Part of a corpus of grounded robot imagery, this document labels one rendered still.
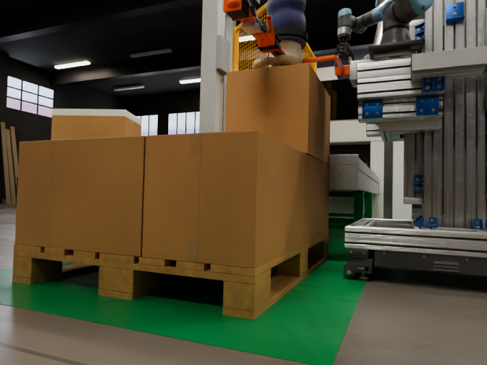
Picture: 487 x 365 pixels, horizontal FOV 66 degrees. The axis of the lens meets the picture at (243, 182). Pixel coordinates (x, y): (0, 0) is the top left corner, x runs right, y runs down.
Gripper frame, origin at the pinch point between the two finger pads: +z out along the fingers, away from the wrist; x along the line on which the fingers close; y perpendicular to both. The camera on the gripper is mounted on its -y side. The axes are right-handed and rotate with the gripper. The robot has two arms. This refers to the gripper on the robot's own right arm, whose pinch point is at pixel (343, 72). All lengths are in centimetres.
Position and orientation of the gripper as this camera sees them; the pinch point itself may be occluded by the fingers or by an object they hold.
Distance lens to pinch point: 233.6
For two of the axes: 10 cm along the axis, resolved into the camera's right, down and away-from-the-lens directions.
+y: -3.9, -0.6, -9.2
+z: -0.4, 10.0, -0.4
